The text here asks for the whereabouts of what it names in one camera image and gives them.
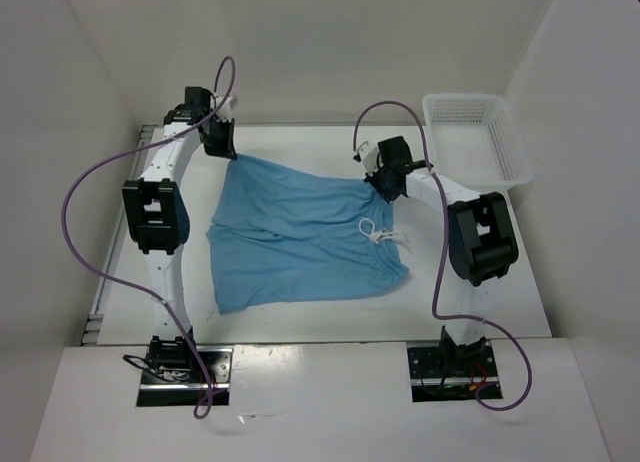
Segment light blue shorts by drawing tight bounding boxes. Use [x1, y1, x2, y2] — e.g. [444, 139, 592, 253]
[207, 155, 409, 314]

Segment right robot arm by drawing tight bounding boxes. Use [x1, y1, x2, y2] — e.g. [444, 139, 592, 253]
[354, 136, 519, 375]

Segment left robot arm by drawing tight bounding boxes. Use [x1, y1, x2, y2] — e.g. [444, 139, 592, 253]
[122, 87, 237, 382]

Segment white plastic basket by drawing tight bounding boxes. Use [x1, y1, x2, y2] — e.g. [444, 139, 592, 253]
[422, 93, 533, 190]

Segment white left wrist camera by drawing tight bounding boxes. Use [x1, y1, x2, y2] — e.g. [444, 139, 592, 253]
[213, 94, 238, 121]

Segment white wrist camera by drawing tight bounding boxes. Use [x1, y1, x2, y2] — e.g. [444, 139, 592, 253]
[353, 141, 382, 176]
[213, 94, 238, 121]

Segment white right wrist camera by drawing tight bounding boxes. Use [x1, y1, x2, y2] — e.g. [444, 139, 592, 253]
[353, 141, 382, 176]

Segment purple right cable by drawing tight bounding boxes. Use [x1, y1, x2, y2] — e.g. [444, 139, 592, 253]
[352, 100, 534, 412]

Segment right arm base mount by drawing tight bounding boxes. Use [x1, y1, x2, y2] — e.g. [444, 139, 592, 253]
[406, 341, 503, 403]

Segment aluminium table edge rail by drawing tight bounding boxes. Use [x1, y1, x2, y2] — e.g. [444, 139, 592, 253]
[79, 124, 157, 347]

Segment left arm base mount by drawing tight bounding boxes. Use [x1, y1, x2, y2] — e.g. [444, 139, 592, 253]
[131, 346, 234, 408]

